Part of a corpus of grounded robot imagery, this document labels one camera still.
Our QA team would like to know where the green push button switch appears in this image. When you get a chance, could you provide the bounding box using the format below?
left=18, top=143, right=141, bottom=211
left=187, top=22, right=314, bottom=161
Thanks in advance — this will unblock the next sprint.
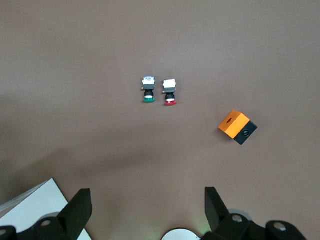
left=140, top=75, right=157, bottom=104

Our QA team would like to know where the white drawer cabinet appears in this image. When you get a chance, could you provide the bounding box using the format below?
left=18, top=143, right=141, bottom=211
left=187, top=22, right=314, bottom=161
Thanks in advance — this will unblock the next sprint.
left=0, top=177, right=92, bottom=240

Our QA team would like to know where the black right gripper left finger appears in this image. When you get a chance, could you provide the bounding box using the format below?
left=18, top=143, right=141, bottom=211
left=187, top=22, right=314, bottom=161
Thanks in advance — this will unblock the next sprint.
left=0, top=187, right=93, bottom=240

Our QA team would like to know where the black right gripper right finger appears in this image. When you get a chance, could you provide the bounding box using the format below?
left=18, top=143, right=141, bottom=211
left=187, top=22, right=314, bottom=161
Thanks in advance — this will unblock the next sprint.
left=201, top=186, right=307, bottom=240

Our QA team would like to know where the red push button switch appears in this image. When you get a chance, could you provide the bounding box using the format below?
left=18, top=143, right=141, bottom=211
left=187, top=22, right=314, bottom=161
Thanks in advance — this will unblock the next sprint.
left=161, top=79, right=178, bottom=107

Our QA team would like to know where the orange and black button box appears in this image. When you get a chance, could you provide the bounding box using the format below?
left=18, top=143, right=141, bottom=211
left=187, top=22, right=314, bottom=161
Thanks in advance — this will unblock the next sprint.
left=218, top=110, right=258, bottom=146

